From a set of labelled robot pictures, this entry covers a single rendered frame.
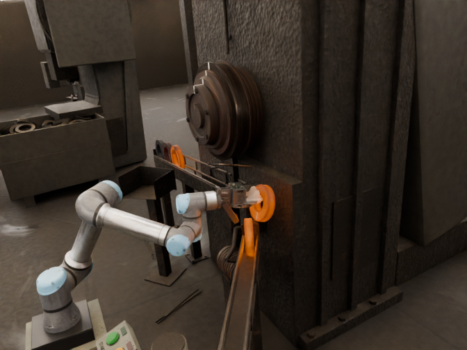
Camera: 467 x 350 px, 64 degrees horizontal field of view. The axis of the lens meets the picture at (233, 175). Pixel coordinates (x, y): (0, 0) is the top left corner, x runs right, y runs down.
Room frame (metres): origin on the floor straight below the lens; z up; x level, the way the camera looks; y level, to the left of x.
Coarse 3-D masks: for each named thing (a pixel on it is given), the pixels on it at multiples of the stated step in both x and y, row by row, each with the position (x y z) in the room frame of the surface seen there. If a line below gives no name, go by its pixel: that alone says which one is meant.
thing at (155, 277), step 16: (128, 176) 2.16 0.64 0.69; (144, 176) 2.25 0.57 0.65; (160, 176) 2.19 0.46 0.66; (128, 192) 2.13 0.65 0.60; (144, 192) 2.11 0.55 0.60; (160, 192) 2.00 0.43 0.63; (160, 208) 2.10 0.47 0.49; (160, 256) 2.07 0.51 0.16; (160, 272) 2.09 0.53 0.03; (176, 272) 2.11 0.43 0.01
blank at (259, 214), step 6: (258, 186) 1.44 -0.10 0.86; (264, 186) 1.41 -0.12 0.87; (264, 192) 1.39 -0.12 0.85; (270, 192) 1.38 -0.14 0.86; (264, 198) 1.38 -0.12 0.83; (270, 198) 1.36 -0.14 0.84; (258, 204) 1.44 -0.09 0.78; (264, 204) 1.37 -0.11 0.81; (270, 204) 1.35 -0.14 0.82; (252, 210) 1.43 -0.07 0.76; (258, 210) 1.39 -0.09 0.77; (264, 210) 1.35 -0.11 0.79; (270, 210) 1.34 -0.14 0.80; (252, 216) 1.41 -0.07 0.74; (258, 216) 1.38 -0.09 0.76; (264, 216) 1.34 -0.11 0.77; (270, 216) 1.35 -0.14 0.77
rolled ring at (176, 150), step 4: (172, 148) 2.46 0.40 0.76; (176, 148) 2.41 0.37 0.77; (180, 148) 2.41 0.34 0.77; (172, 152) 2.48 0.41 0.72; (176, 152) 2.40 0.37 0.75; (180, 152) 2.38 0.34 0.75; (172, 156) 2.49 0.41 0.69; (176, 156) 2.50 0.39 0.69; (180, 156) 2.37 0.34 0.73; (172, 160) 2.50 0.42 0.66; (176, 160) 2.49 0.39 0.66; (180, 160) 2.36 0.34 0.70; (176, 164) 2.47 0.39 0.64; (180, 164) 2.36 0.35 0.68; (184, 164) 2.37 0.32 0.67
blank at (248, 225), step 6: (246, 222) 1.29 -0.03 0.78; (246, 228) 1.26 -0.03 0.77; (252, 228) 1.26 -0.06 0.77; (246, 234) 1.24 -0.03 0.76; (252, 234) 1.24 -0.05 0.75; (246, 240) 1.23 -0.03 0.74; (252, 240) 1.23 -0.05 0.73; (246, 246) 1.22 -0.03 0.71; (252, 246) 1.22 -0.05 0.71; (246, 252) 1.23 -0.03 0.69; (252, 252) 1.23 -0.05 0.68
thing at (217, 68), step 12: (216, 72) 1.72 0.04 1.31; (228, 72) 1.70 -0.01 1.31; (228, 84) 1.63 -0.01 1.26; (240, 84) 1.66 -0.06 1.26; (240, 96) 1.63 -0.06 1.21; (240, 108) 1.61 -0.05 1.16; (240, 120) 1.60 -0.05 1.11; (240, 132) 1.61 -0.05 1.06; (240, 144) 1.64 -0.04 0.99; (216, 156) 1.80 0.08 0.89; (228, 156) 1.68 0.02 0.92
